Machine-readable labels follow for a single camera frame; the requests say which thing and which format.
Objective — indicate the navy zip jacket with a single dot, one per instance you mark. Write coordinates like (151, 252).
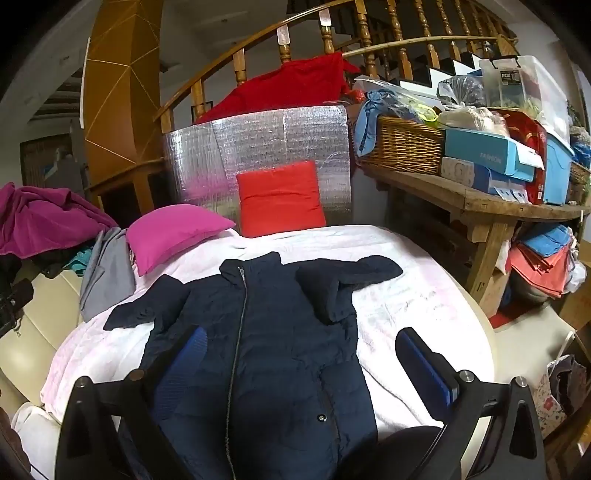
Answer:
(286, 346)

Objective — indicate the red pillow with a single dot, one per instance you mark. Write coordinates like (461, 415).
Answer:
(281, 198)

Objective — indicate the wicker basket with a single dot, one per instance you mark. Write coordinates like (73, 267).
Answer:
(406, 143)

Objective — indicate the magenta pillow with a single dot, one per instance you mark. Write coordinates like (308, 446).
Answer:
(175, 235)

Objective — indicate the clear plastic storage bin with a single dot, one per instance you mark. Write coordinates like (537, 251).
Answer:
(531, 87)

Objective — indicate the black garment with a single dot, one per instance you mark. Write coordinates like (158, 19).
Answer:
(51, 263)

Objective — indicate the cream leather sofa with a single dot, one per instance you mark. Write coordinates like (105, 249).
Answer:
(46, 332)

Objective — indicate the teal cloth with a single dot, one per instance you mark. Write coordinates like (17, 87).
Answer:
(83, 265)

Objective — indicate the silver foil insulation panel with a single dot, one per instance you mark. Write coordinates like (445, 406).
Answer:
(277, 134)

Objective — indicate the stack of folded cloths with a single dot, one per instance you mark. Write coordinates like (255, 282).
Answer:
(540, 267)

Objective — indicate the wooden furniture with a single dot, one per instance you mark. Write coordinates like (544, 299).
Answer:
(120, 92)

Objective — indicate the pale pink blanket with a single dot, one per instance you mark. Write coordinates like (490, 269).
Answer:
(415, 300)

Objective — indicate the red cloth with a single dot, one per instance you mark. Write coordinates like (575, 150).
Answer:
(286, 87)

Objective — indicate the white cushion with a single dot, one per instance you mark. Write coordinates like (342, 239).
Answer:
(34, 434)

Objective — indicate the beige cloth bundle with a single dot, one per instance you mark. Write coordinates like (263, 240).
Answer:
(471, 120)

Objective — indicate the floral paper bag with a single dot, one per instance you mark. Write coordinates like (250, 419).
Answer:
(547, 406)

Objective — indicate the grey garment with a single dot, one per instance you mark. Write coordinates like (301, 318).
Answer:
(108, 272)

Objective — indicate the dark patterned plastic bag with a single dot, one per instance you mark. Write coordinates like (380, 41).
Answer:
(461, 90)

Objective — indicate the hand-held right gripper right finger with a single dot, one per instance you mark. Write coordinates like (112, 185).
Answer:
(425, 369)

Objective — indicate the light blue cardboard box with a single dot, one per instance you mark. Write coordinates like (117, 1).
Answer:
(485, 152)

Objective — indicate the red gift bag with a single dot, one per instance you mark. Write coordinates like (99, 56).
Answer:
(531, 134)

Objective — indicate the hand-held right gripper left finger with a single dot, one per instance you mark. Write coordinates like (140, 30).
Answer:
(184, 369)

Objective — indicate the magenta fleece cloth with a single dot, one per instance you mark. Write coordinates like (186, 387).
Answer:
(41, 217)

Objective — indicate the wooden stair railing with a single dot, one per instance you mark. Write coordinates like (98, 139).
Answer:
(285, 53)

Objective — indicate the blue plastic bin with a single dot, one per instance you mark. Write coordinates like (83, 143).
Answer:
(558, 170)

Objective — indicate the wooden side table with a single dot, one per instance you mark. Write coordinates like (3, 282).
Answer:
(485, 203)

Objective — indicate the white printed box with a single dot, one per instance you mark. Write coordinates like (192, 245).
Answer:
(466, 173)

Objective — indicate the light blue cloth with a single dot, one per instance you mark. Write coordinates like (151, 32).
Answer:
(369, 124)

